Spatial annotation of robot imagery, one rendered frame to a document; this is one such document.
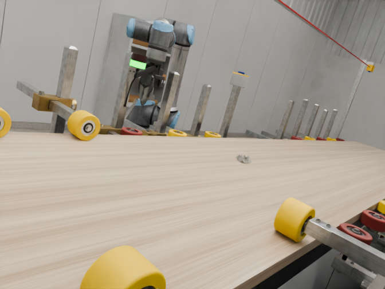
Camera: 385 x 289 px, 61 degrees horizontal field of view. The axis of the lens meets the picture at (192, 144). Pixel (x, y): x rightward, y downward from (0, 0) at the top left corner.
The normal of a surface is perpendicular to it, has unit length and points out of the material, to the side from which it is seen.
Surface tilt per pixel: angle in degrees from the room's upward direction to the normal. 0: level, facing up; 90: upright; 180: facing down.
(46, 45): 90
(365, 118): 90
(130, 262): 9
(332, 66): 90
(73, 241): 0
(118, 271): 32
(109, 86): 90
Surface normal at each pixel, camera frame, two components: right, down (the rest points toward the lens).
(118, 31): -0.66, 0.00
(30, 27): 0.71, 0.35
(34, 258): 0.26, -0.94
